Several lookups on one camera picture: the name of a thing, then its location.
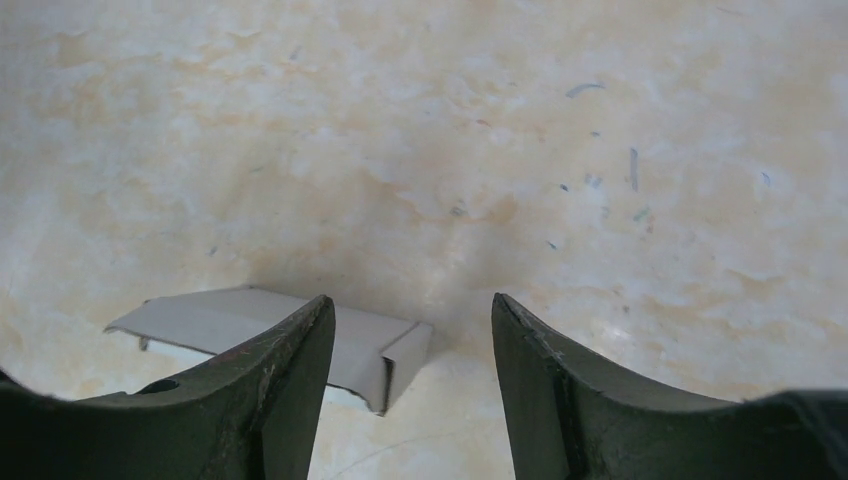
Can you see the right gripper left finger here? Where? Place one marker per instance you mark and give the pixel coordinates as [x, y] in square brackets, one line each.
[251, 412]

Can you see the white cardboard box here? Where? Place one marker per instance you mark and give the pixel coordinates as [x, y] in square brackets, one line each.
[375, 358]

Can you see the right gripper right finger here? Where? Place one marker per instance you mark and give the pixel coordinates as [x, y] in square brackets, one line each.
[574, 414]

